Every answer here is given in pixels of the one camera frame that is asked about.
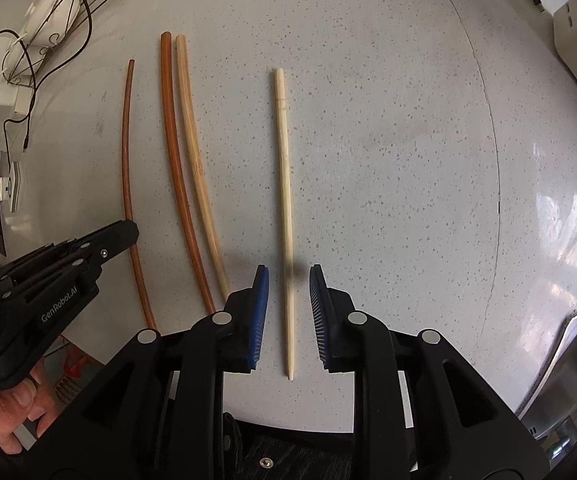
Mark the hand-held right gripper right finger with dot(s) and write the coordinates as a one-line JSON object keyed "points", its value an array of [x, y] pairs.
{"points": [[318, 310]]}

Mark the light wooden chopstick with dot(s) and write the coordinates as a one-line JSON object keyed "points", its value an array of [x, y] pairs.
{"points": [[285, 200]]}

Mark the stainless steel sink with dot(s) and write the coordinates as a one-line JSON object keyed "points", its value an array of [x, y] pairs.
{"points": [[568, 360]]}

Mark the tan wooden chopstick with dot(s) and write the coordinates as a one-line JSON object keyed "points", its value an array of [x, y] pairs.
{"points": [[192, 125]]}

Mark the brown wooden chopstick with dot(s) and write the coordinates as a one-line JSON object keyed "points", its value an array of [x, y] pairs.
{"points": [[124, 160], [171, 125]]}

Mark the orange plastic crate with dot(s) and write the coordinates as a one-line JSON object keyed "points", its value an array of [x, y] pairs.
{"points": [[73, 370]]}

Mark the person's left hand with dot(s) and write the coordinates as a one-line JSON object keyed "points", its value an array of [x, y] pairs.
{"points": [[8, 410]]}

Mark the white ceramic lidded bowl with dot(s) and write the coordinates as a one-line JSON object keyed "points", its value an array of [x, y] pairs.
{"points": [[53, 10]]}

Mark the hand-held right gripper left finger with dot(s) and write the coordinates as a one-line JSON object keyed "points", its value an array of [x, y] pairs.
{"points": [[261, 310]]}

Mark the white wall socket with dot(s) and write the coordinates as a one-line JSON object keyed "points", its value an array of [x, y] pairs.
{"points": [[22, 100]]}

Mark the dark cloth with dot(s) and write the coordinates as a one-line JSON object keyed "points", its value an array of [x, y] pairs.
{"points": [[288, 455]]}

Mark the chrome sink faucet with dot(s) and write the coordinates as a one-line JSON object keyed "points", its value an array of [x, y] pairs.
{"points": [[558, 440]]}

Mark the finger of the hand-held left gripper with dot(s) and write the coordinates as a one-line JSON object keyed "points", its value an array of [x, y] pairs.
{"points": [[113, 237]]}

